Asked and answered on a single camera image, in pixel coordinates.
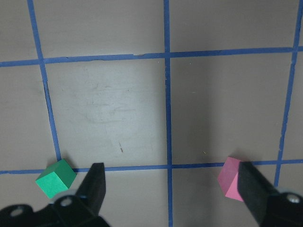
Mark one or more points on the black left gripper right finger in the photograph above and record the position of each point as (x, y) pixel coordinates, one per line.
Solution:
(267, 204)

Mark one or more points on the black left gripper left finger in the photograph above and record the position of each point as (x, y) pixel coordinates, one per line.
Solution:
(87, 200)

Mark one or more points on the pink cube near arm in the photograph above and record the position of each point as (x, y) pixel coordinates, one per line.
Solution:
(228, 179)

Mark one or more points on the green cube near bin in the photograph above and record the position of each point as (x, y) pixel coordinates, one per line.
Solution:
(56, 178)

